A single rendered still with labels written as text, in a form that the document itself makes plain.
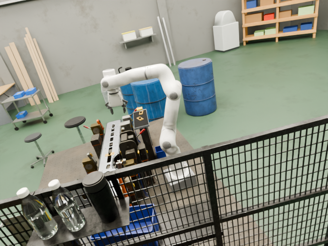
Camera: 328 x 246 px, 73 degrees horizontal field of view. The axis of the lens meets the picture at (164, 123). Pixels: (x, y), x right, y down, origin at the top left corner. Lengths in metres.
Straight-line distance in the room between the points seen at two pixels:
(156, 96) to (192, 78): 0.80
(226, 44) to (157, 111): 5.94
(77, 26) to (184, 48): 4.02
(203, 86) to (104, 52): 5.27
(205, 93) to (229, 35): 5.31
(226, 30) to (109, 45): 4.34
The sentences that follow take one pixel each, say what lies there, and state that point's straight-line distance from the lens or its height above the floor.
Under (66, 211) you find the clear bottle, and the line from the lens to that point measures 0.84.
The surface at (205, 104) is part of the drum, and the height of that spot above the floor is 0.24.
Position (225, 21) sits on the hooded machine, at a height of 1.08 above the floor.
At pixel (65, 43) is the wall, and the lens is 8.77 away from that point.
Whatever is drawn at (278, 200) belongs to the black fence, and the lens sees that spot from 1.21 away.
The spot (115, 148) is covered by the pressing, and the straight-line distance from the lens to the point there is 2.11.
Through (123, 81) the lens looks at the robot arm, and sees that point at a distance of 1.52.
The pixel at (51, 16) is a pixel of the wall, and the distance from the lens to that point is 8.78.
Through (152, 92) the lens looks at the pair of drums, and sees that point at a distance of 3.78.
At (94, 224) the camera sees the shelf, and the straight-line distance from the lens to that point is 0.89.
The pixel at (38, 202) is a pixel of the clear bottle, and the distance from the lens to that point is 0.87.
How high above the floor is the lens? 2.04
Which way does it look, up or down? 27 degrees down
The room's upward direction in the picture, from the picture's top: 13 degrees counter-clockwise
